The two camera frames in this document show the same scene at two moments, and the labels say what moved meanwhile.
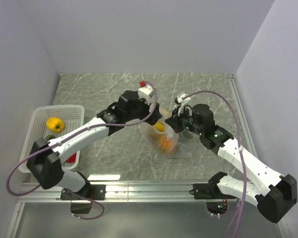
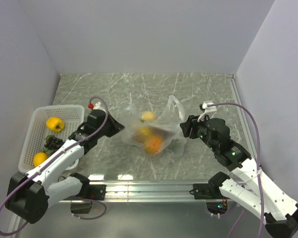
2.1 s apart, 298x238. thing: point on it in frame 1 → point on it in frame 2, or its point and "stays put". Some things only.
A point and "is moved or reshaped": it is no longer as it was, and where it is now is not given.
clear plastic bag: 172,144 is moved or reshaped
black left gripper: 147,107 → 116,126
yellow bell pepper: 55,124 stays put
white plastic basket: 72,116 stays put
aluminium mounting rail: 116,193 stays put
